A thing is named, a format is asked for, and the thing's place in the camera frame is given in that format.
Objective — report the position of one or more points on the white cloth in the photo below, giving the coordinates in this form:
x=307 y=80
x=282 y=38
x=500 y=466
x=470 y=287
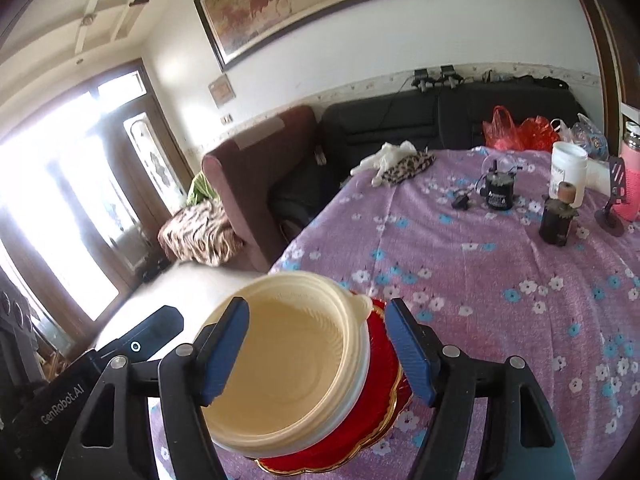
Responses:
x=385 y=157

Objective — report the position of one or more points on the green cloth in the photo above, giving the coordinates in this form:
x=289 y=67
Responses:
x=200 y=190

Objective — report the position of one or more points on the black sofa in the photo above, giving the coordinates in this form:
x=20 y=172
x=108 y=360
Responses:
x=400 y=120

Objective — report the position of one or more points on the pink thermos with knit sleeve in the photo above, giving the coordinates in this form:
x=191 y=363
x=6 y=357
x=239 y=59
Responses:
x=631 y=185

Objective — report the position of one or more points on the red plastic bag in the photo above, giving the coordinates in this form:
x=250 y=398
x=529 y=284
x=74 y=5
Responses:
x=530 y=135

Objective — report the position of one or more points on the dark bottle with wooden cap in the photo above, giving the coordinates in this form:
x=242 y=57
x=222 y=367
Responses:
x=555 y=225

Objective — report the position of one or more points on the small black adapter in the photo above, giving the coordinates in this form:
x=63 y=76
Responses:
x=460 y=201

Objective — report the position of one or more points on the small framed wall plaque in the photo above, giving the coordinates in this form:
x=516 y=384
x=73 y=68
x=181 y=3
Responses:
x=221 y=91

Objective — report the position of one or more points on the wall light switch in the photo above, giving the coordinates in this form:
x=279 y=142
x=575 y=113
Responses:
x=227 y=118

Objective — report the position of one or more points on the purple floral tablecloth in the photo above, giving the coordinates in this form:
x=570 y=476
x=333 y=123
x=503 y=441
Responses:
x=475 y=285

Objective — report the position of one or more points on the black charger dock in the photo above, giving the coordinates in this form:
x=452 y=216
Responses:
x=424 y=80
x=450 y=76

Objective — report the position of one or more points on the brown armchair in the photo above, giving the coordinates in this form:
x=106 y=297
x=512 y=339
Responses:
x=240 y=185

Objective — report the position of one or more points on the framed horse painting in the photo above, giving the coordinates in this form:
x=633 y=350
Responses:
x=300 y=0

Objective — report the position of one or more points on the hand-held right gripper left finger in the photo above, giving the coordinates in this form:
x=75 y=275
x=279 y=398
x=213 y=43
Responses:
x=225 y=355

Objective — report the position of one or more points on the tiger stripe blanket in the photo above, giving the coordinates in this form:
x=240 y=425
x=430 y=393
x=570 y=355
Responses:
x=200 y=235

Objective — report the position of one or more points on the wooden glass door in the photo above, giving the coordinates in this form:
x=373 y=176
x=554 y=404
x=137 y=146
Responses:
x=150 y=160

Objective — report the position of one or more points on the red gold-rimmed plate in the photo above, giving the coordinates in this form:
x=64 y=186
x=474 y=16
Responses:
x=375 y=410

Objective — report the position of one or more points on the clear plastic bag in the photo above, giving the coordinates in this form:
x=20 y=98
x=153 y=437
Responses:
x=590 y=137

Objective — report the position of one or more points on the white plastic jar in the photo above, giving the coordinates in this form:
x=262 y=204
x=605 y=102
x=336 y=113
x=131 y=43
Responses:
x=567 y=170

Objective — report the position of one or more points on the leopard print cloth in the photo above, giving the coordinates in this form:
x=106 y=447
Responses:
x=410 y=165

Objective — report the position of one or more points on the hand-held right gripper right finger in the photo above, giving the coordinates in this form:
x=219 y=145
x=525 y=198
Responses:
x=407 y=350

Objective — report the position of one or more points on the black cylinder device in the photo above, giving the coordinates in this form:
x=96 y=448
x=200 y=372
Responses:
x=497 y=192

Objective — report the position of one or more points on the cream patterned plastic bowl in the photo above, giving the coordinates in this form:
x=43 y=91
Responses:
x=290 y=360

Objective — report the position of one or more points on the black phone stand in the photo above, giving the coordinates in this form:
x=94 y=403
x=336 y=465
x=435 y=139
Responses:
x=616 y=175

